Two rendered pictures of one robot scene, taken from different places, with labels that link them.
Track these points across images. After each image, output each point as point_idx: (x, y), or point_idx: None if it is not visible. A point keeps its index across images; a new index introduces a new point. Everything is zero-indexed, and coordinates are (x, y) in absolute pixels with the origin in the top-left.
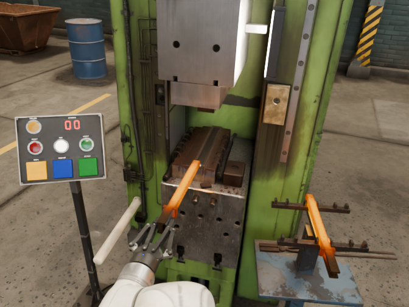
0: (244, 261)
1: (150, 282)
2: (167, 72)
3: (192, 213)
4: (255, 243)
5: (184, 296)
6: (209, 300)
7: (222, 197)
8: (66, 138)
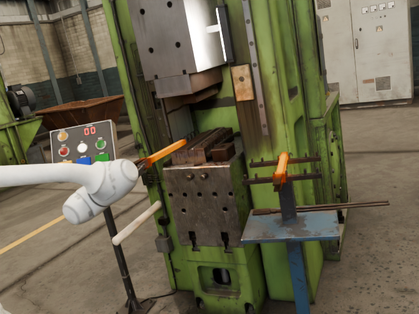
0: (264, 252)
1: None
2: (149, 73)
3: (192, 193)
4: (250, 212)
5: (112, 162)
6: (130, 165)
7: (211, 169)
8: (86, 141)
